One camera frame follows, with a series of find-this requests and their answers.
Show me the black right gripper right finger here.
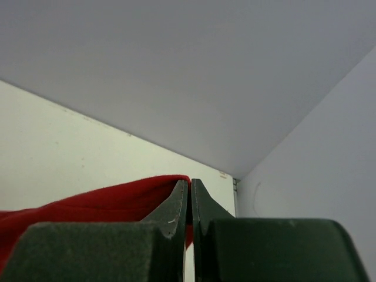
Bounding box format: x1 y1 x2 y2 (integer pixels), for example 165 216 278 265
191 179 370 281

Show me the red t shirt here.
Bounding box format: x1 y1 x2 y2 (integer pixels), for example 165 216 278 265
1 174 191 268

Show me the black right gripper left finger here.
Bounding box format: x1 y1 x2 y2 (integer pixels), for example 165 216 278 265
1 180 188 281

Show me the aluminium table edge rail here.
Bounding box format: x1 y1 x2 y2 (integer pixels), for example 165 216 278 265
233 178 239 217

